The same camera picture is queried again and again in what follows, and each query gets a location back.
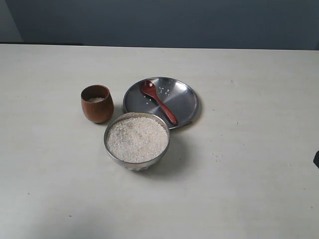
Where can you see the dark red wooden spoon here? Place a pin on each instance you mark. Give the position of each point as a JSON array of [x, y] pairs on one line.
[[148, 88]]

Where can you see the steel bowl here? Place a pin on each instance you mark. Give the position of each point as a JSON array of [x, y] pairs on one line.
[[143, 165]]

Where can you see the brown wooden cup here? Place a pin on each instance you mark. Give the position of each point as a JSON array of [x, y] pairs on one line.
[[97, 112]]

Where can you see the round steel plate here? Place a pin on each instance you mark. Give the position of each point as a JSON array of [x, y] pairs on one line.
[[180, 98]]

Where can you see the white rice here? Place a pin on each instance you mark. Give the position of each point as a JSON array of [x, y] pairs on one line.
[[137, 140]]

